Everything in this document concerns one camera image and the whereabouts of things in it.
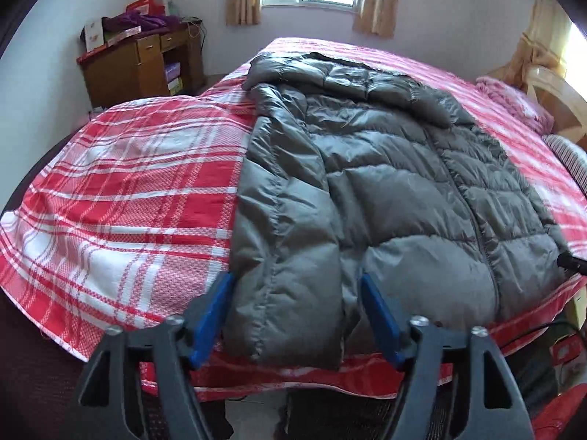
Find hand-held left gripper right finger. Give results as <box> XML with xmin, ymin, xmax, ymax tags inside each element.
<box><xmin>360</xmin><ymin>274</ymin><xmax>535</xmax><ymax>440</ymax></box>

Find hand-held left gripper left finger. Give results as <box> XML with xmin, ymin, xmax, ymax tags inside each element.
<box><xmin>76</xmin><ymin>271</ymin><xmax>236</xmax><ymax>440</ymax></box>

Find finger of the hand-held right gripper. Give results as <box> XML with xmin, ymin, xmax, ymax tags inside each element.
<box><xmin>556</xmin><ymin>252</ymin><xmax>587</xmax><ymax>276</ymax></box>

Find grey puffer jacket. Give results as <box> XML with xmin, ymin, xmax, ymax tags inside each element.
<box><xmin>223</xmin><ymin>51</ymin><xmax>576</xmax><ymax>372</ymax></box>

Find purple clothes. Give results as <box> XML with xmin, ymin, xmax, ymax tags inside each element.
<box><xmin>102</xmin><ymin>11</ymin><xmax>179</xmax><ymax>33</ymax></box>

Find striped pillow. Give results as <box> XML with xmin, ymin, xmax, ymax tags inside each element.
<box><xmin>541</xmin><ymin>134</ymin><xmax>587</xmax><ymax>193</ymax></box>

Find bed with red plaid sheet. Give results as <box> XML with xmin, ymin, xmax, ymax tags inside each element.
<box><xmin>0</xmin><ymin>37</ymin><xmax>587</xmax><ymax>399</ymax></box>

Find red bag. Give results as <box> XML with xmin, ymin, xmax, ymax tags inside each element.
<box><xmin>529</xmin><ymin>385</ymin><xmax>587</xmax><ymax>440</ymax></box>

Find cream wooden headboard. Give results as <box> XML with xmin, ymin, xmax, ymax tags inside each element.
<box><xmin>486</xmin><ymin>65</ymin><xmax>587</xmax><ymax>140</ymax></box>

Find pink floral quilt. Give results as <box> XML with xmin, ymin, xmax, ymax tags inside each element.
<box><xmin>474</xmin><ymin>76</ymin><xmax>555</xmax><ymax>133</ymax></box>

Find long yellow patterned curtain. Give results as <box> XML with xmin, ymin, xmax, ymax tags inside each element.
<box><xmin>502</xmin><ymin>0</ymin><xmax>574</xmax><ymax>92</ymax></box>

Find wooden desk with drawers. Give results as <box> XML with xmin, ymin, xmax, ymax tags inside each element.
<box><xmin>77</xmin><ymin>23</ymin><xmax>205</xmax><ymax>110</ymax></box>

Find flat pink printed box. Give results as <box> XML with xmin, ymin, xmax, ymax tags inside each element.
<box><xmin>105</xmin><ymin>26</ymin><xmax>142</xmax><ymax>47</ymax></box>

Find white printed box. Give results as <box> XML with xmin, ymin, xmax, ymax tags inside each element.
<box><xmin>83</xmin><ymin>17</ymin><xmax>106</xmax><ymax>53</ymax></box>

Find red cardboard box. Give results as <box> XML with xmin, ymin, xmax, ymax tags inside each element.
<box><xmin>126</xmin><ymin>0</ymin><xmax>166</xmax><ymax>17</ymax></box>

